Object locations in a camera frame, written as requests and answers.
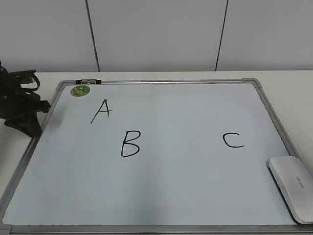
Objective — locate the white whiteboard eraser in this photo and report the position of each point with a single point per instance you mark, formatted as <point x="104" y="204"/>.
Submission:
<point x="296" y="185"/>

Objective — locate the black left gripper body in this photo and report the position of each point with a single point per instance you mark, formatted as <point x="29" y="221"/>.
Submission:
<point x="18" y="95"/>

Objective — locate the white magnetic whiteboard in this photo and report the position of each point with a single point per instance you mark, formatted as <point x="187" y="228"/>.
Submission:
<point x="153" y="157"/>

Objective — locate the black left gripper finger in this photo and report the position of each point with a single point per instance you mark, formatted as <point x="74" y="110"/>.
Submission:
<point x="27" y="124"/>

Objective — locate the black metal hanging clip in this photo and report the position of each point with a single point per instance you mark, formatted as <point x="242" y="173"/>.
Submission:
<point x="88" y="81"/>

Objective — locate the round green sticker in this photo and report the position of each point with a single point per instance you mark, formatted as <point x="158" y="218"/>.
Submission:
<point x="79" y="91"/>

